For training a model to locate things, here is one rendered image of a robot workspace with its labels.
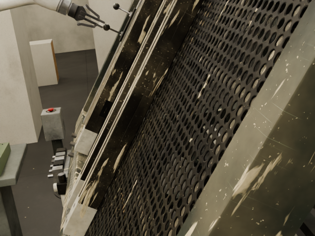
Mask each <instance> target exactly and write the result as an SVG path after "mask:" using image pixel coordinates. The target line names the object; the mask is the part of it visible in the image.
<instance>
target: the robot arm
mask: <svg viewBox="0 0 315 236"><path fill-rule="evenodd" d="M71 2H72V1H71V0H0V12H1V11H5V10H9V9H13V8H16V7H22V6H26V5H34V4H36V5H39V6H41V7H45V8H47V9H49V10H53V11H56V12H58V13H60V14H63V15H66V14H67V15H68V16H70V17H72V18H74V19H75V20H76V21H77V25H78V26H81V25H82V26H86V27H91V28H95V27H96V26H98V27H101V28H103V25H104V24H105V22H104V21H102V20H100V15H98V14H97V13H96V12H95V11H93V10H92V9H91V8H90V7H89V6H88V4H86V5H85V6H79V5H77V4H75V3H71ZM84 8H86V9H88V10H89V11H91V12H92V13H93V14H94V15H95V16H97V18H96V17H94V16H92V15H90V14H88V13H87V12H86V10H85V9H84ZM85 16H88V17H90V18H92V19H94V20H96V21H98V23H96V22H94V21H92V20H90V19H88V18H86V17H85ZM80 20H86V21H88V22H90V23H92V24H94V25H90V24H86V23H81V22H80Z"/></svg>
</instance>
